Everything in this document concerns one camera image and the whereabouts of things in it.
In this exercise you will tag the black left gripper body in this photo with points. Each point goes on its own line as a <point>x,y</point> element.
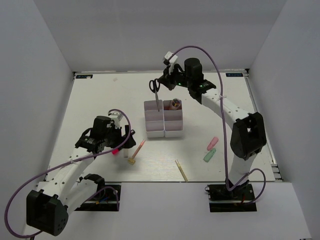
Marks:
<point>115,139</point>

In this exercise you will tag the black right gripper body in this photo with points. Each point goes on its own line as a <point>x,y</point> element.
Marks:
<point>175,78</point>

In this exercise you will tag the black pink highlighter marker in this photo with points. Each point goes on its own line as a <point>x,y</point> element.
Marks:
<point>115,151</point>

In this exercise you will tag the black handled scissors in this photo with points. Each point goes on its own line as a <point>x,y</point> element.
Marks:
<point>154,86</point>

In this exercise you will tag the marker tube with pink cap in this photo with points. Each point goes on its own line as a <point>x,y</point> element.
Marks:
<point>175,104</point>

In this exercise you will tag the pink translucent highlighter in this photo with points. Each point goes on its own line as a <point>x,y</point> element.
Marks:
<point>212,143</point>

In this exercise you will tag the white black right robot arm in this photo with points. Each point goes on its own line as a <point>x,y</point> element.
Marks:
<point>248,135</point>

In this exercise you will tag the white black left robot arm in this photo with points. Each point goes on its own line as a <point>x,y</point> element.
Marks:
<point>49,208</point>

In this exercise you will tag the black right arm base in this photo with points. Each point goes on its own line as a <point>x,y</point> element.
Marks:
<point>237,201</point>

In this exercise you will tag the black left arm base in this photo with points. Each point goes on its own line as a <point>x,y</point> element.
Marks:
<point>106,201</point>

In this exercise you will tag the white left organizer box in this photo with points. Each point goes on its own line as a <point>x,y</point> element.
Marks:
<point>154,119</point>

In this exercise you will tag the yellow pen with clear cap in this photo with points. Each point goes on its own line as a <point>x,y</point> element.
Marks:
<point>181,171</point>

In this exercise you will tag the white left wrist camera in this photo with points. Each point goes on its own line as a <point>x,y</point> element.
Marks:
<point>116,117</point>

